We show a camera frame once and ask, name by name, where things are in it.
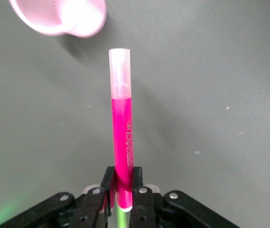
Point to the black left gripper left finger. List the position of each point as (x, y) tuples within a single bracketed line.
[(89, 209)]

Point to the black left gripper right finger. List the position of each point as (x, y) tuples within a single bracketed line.
[(144, 204)]

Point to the pink marker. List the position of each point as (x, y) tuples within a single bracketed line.
[(122, 130)]

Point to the green marker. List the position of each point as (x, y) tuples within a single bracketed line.
[(121, 219)]

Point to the translucent pink plastic cup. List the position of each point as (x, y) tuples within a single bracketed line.
[(54, 21)]

